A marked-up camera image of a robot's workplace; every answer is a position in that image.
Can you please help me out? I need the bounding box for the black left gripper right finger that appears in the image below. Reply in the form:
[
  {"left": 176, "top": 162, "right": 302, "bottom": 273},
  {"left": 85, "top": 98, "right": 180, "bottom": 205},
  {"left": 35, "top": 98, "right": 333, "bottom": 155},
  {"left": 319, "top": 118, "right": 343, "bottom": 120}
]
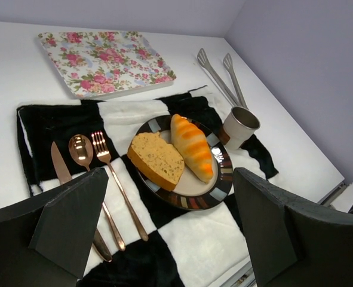
[{"left": 233, "top": 167, "right": 304, "bottom": 286}]

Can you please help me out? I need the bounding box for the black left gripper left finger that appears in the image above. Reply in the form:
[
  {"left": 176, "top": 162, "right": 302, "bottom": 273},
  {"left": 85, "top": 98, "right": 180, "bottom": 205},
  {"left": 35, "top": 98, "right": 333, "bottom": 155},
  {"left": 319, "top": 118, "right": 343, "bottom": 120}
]
[{"left": 29, "top": 168, "right": 108, "bottom": 278}]

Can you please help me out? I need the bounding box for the bread slice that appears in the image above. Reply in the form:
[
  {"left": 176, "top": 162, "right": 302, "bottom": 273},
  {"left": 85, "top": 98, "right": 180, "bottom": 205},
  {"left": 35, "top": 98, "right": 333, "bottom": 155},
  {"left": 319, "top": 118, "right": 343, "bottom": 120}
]
[{"left": 127, "top": 132, "right": 185, "bottom": 191}]

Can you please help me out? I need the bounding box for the orange croissant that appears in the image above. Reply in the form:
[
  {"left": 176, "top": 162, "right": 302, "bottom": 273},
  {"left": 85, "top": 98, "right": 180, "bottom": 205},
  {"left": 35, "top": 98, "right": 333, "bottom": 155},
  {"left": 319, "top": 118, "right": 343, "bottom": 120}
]
[{"left": 170, "top": 114, "right": 214, "bottom": 184}]

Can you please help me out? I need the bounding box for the copper table knife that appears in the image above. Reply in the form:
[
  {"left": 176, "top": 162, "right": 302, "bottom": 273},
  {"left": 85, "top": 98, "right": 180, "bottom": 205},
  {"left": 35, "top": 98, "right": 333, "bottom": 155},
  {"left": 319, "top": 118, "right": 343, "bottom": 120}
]
[{"left": 51, "top": 141, "right": 112, "bottom": 262}]

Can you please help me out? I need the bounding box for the black white checkered cloth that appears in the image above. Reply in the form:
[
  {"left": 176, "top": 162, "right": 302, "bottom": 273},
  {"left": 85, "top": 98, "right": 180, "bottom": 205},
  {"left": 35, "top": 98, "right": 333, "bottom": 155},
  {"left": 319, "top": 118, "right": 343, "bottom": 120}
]
[{"left": 16, "top": 86, "right": 280, "bottom": 287}]

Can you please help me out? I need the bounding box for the copper spoon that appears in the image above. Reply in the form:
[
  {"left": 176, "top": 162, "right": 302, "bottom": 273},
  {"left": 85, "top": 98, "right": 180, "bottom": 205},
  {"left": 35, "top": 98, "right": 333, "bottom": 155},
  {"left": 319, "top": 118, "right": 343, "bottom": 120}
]
[{"left": 68, "top": 135, "right": 126, "bottom": 251}]

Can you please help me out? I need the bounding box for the dark rimmed ceramic plate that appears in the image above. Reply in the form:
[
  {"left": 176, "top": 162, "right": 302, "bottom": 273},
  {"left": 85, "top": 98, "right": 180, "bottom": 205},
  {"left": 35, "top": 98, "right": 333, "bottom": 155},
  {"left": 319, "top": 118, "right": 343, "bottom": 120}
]
[{"left": 135, "top": 119, "right": 233, "bottom": 210}]

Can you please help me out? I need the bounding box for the copper fork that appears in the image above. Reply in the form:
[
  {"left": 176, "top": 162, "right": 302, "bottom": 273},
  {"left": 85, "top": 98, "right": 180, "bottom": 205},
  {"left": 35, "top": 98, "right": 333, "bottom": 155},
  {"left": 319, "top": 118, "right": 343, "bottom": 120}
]
[{"left": 91, "top": 131, "right": 149, "bottom": 242}]

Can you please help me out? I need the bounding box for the steel cup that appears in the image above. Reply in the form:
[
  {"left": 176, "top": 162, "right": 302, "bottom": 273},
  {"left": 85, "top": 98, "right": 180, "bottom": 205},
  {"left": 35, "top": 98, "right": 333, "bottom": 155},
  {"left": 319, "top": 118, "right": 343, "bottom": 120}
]
[{"left": 219, "top": 106, "right": 260, "bottom": 150}]

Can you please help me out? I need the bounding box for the floral rectangular tray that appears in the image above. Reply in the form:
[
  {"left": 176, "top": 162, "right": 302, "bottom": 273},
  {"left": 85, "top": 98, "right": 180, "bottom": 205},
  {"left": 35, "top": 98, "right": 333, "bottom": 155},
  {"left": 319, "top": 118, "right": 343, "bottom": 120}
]
[{"left": 38, "top": 31, "right": 176, "bottom": 99}]

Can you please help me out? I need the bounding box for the aluminium frame rail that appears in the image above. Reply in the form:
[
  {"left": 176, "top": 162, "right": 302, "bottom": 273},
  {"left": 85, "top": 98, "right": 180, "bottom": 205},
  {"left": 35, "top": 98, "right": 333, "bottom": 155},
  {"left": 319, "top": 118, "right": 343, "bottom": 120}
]
[{"left": 221, "top": 182, "right": 353, "bottom": 286}]

